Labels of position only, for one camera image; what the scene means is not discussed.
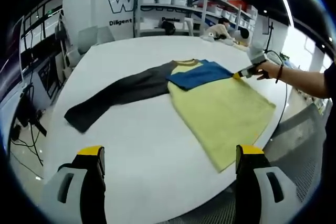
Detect cream cloth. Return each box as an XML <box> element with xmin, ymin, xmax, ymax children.
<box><xmin>230</xmin><ymin>40</ymin><xmax>250</xmax><ymax>51</ymax></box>

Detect grey metal shelving unit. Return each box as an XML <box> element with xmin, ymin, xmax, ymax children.
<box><xmin>133</xmin><ymin>0</ymin><xmax>258</xmax><ymax>38</ymax></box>

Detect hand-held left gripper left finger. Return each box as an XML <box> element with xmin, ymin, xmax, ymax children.
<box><xmin>43</xmin><ymin>145</ymin><xmax>108</xmax><ymax>224</ymax></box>

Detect yellow garment with coloured sleeves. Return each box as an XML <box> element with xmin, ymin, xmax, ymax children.
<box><xmin>64</xmin><ymin>58</ymin><xmax>277</xmax><ymax>174</ymax></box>

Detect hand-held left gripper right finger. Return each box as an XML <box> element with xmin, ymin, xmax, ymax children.
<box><xmin>234</xmin><ymin>144</ymin><xmax>299</xmax><ymax>224</ymax></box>

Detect black floor stand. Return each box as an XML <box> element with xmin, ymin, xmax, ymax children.
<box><xmin>14</xmin><ymin>84</ymin><xmax>48</xmax><ymax>137</ymax></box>

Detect black floor cable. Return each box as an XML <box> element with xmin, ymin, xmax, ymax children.
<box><xmin>10</xmin><ymin>126</ymin><xmax>45</xmax><ymax>168</ymax></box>

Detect black light stand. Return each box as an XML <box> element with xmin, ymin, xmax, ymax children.
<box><xmin>263</xmin><ymin>20</ymin><xmax>276</xmax><ymax>51</ymax></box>

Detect person's black shirt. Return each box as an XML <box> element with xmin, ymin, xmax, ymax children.
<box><xmin>323</xmin><ymin>61</ymin><xmax>336</xmax><ymax>156</ymax></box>

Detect white cardboard box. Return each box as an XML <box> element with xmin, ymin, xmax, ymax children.
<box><xmin>140</xmin><ymin>22</ymin><xmax>163</xmax><ymax>32</ymax></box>

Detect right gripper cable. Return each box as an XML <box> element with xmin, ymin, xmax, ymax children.
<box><xmin>264</xmin><ymin>49</ymin><xmax>289</xmax><ymax>127</ymax></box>

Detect dark printed desk panel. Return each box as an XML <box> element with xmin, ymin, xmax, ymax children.
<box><xmin>36</xmin><ymin>53</ymin><xmax>66</xmax><ymax>99</ymax></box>

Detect person's right hand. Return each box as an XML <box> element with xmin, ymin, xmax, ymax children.
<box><xmin>255</xmin><ymin>63</ymin><xmax>279</xmax><ymax>81</ymax></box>

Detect white metal stand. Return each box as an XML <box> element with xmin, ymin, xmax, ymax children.
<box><xmin>54</xmin><ymin>8</ymin><xmax>70</xmax><ymax>71</ymax></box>

